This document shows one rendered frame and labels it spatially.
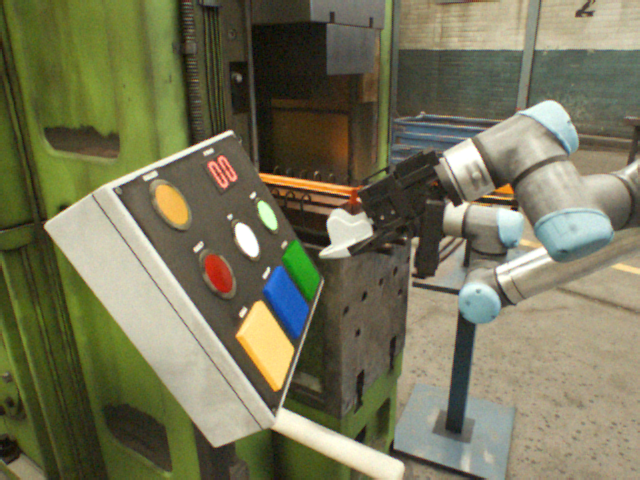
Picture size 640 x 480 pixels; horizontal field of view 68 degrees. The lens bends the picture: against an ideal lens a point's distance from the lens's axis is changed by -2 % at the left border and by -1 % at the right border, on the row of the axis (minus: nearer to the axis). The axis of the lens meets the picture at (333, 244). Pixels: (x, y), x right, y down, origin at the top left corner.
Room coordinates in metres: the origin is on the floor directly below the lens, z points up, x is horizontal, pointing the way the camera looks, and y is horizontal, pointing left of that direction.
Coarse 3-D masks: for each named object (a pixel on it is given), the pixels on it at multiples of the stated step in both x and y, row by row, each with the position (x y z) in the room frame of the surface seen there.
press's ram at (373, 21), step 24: (264, 0) 1.02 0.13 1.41; (288, 0) 0.98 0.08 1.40; (312, 0) 0.96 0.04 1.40; (336, 0) 1.03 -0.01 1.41; (360, 0) 1.11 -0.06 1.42; (384, 0) 1.20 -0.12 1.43; (264, 24) 1.02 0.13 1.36; (288, 24) 1.02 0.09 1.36; (336, 24) 1.03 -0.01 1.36; (360, 24) 1.11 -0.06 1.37; (384, 24) 1.20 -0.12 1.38
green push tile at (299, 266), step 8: (296, 240) 0.68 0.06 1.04; (288, 248) 0.65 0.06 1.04; (296, 248) 0.66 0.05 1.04; (288, 256) 0.62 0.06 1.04; (296, 256) 0.65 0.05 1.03; (304, 256) 0.67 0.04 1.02; (288, 264) 0.61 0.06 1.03; (296, 264) 0.63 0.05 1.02; (304, 264) 0.65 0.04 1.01; (296, 272) 0.61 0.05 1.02; (304, 272) 0.64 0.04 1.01; (312, 272) 0.66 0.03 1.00; (296, 280) 0.61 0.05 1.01; (304, 280) 0.62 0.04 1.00; (312, 280) 0.65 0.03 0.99; (304, 288) 0.61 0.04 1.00; (312, 288) 0.63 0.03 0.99; (312, 296) 0.61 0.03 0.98
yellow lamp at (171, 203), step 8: (160, 192) 0.45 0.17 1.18; (168, 192) 0.47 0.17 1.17; (176, 192) 0.48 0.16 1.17; (160, 200) 0.45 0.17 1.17; (168, 200) 0.46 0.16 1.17; (176, 200) 0.47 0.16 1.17; (168, 208) 0.45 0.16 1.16; (176, 208) 0.46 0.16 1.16; (184, 208) 0.47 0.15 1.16; (168, 216) 0.44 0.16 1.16; (176, 216) 0.45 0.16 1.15; (184, 216) 0.46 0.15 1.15
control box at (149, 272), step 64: (128, 192) 0.42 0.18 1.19; (192, 192) 0.51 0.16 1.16; (256, 192) 0.67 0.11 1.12; (128, 256) 0.39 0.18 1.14; (192, 256) 0.44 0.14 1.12; (256, 256) 0.55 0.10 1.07; (128, 320) 0.39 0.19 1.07; (192, 320) 0.39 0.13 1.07; (192, 384) 0.39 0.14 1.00; (256, 384) 0.39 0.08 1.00
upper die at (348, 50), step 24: (312, 24) 1.02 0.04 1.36; (264, 48) 1.08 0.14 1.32; (288, 48) 1.05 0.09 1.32; (312, 48) 1.02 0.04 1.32; (336, 48) 1.03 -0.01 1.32; (360, 48) 1.11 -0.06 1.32; (264, 72) 1.08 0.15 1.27; (288, 72) 1.05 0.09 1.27; (312, 72) 1.02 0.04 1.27; (336, 72) 1.03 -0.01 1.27; (360, 72) 1.11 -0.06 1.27
